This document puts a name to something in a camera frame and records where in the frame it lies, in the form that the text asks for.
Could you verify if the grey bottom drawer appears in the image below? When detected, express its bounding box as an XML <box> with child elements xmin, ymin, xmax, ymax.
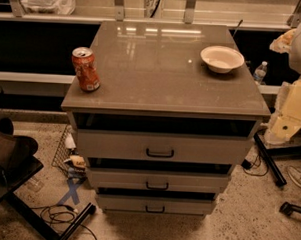
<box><xmin>96</xmin><ymin>195</ymin><xmax>216</xmax><ymax>215</ymax></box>

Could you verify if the grey drawer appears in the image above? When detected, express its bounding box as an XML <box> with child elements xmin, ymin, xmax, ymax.
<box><xmin>76</xmin><ymin>130</ymin><xmax>253</xmax><ymax>165</ymax></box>
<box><xmin>96</xmin><ymin>195</ymin><xmax>216</xmax><ymax>215</ymax></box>
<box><xmin>86</xmin><ymin>167</ymin><xmax>230</xmax><ymax>193</ymax></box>

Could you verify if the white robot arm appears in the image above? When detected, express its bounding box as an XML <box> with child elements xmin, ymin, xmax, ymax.
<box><xmin>265</xmin><ymin>23</ymin><xmax>301</xmax><ymax>145</ymax></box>

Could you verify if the grey drawer cabinet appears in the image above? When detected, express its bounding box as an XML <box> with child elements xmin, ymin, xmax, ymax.
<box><xmin>62</xmin><ymin>21</ymin><xmax>270</xmax><ymax>202</ymax></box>

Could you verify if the grey middle drawer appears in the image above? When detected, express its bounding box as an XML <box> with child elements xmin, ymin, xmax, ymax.
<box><xmin>86</xmin><ymin>167</ymin><xmax>230</xmax><ymax>193</ymax></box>

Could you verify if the grey top drawer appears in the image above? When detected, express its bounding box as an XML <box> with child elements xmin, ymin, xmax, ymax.
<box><xmin>76</xmin><ymin>130</ymin><xmax>253</xmax><ymax>165</ymax></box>

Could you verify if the clear plastic water bottle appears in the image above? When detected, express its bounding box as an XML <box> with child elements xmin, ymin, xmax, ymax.
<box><xmin>253</xmin><ymin>61</ymin><xmax>268</xmax><ymax>85</ymax></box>

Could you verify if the grey sneaker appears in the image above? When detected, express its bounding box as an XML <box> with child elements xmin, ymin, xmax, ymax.
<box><xmin>287</xmin><ymin>166</ymin><xmax>301</xmax><ymax>188</ymax></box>

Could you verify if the black stand leg right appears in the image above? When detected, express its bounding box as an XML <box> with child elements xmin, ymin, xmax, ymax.
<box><xmin>254</xmin><ymin>134</ymin><xmax>287</xmax><ymax>188</ymax></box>

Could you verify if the white paper bowl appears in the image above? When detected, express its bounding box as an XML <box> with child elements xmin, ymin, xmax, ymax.
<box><xmin>200</xmin><ymin>46</ymin><xmax>244</xmax><ymax>74</ymax></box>

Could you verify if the orange soda can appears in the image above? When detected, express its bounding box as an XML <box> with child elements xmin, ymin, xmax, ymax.
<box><xmin>71</xmin><ymin>47</ymin><xmax>100</xmax><ymax>91</ymax></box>

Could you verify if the small toy figure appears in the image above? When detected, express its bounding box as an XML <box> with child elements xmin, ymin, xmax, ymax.
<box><xmin>64</xmin><ymin>155</ymin><xmax>86</xmax><ymax>179</ymax></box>

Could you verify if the blue tape cross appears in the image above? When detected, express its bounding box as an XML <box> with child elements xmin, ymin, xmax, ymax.
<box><xmin>58</xmin><ymin>178</ymin><xmax>85</xmax><ymax>205</ymax></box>

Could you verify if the white plastic bag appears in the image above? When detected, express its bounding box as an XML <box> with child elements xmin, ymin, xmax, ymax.
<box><xmin>21</xmin><ymin>0</ymin><xmax>76</xmax><ymax>15</ymax></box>

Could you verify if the black metal stand leg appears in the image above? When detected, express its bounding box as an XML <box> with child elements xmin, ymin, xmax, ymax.
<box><xmin>17</xmin><ymin>203</ymin><xmax>97</xmax><ymax>240</ymax></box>

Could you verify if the brown leather object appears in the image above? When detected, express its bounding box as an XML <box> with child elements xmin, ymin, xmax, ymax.
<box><xmin>0</xmin><ymin>118</ymin><xmax>38</xmax><ymax>172</ymax></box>

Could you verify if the black cable right floor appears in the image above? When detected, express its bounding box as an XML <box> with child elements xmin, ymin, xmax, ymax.
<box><xmin>240</xmin><ymin>153</ymin><xmax>271</xmax><ymax>178</ymax></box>

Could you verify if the wire mesh basket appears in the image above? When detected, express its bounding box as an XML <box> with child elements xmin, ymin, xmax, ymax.
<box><xmin>51</xmin><ymin>125</ymin><xmax>70</xmax><ymax>176</ymax></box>

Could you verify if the black floor cable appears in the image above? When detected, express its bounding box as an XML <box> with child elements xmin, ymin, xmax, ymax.
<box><xmin>29</xmin><ymin>202</ymin><xmax>102</xmax><ymax>240</ymax></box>

